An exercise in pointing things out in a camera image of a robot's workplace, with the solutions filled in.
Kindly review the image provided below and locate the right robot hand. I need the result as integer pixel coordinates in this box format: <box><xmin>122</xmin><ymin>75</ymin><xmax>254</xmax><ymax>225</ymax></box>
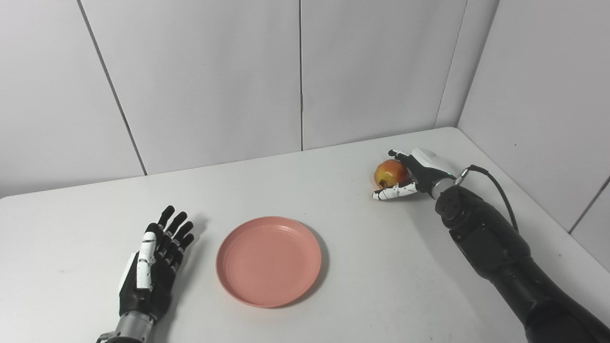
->
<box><xmin>372</xmin><ymin>148</ymin><xmax>458</xmax><ymax>201</ymax></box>

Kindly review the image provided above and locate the red-yellow apple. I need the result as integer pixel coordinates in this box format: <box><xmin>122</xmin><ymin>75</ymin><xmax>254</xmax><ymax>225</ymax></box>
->
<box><xmin>374</xmin><ymin>159</ymin><xmax>410</xmax><ymax>190</ymax></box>

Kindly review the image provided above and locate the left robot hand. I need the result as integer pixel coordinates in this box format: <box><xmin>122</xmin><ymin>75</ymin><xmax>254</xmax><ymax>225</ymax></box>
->
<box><xmin>118</xmin><ymin>205</ymin><xmax>195</xmax><ymax>325</ymax></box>

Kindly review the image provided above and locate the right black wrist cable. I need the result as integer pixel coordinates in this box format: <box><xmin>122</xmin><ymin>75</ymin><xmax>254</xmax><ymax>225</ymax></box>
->
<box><xmin>455</xmin><ymin>164</ymin><xmax>519</xmax><ymax>233</ymax></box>

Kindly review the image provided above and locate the pink plate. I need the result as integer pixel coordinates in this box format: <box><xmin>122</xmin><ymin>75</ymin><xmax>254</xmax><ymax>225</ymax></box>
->
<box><xmin>215</xmin><ymin>216</ymin><xmax>323</xmax><ymax>309</ymax></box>

